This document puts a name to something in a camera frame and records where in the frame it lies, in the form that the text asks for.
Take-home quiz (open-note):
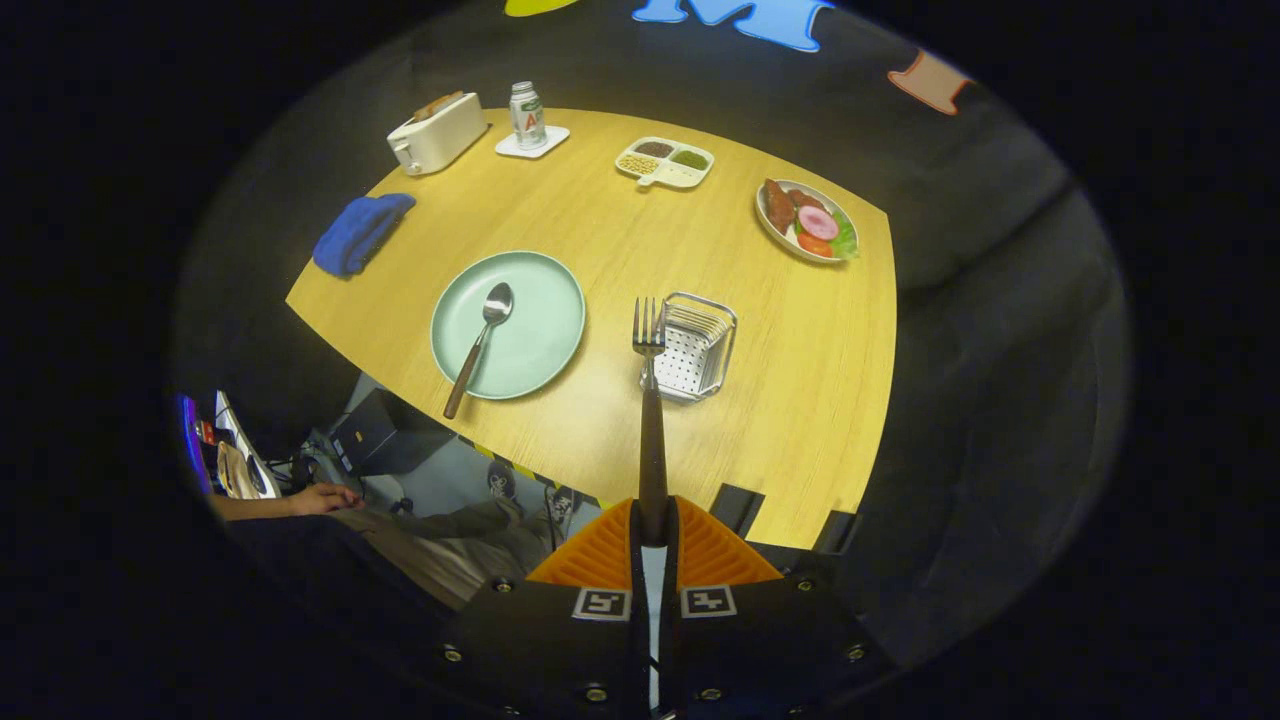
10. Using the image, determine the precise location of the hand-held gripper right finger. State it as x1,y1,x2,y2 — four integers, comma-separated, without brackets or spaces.
662,495,896,720

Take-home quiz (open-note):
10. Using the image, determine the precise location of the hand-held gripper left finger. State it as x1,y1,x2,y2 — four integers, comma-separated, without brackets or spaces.
440,497,651,720

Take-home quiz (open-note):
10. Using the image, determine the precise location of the wooden handled metal fork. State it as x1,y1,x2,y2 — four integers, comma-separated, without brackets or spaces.
632,296,669,547

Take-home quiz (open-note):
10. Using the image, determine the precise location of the wooden handled metal spoon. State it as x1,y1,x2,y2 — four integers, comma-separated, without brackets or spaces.
443,282,515,420

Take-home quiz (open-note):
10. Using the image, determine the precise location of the pale green round plate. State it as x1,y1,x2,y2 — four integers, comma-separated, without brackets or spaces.
430,250,587,402

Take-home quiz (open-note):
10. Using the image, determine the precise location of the black box under table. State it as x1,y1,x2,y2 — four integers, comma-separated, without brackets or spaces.
330,388,456,477

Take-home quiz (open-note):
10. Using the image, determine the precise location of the white oval food plate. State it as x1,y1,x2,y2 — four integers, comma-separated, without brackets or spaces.
754,179,860,265

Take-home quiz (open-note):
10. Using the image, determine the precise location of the long brown sausage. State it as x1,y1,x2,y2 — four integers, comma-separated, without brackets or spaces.
763,180,797,237

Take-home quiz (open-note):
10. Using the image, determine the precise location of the white divided snack dish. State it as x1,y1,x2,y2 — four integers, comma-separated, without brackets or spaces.
614,136,716,190

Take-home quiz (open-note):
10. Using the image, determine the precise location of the blue folded cloth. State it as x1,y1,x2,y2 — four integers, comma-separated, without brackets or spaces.
312,193,417,278

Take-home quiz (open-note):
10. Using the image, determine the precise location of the white square coaster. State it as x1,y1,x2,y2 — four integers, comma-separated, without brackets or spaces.
495,125,571,160

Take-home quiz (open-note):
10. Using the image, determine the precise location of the small white drink bottle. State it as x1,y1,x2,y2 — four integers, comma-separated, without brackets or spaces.
509,81,548,151

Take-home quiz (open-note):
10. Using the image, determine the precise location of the white toaster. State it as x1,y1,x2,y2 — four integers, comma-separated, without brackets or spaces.
387,92,490,177

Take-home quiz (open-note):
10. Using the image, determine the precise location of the small metal wire basket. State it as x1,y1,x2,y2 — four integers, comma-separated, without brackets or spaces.
640,291,739,403

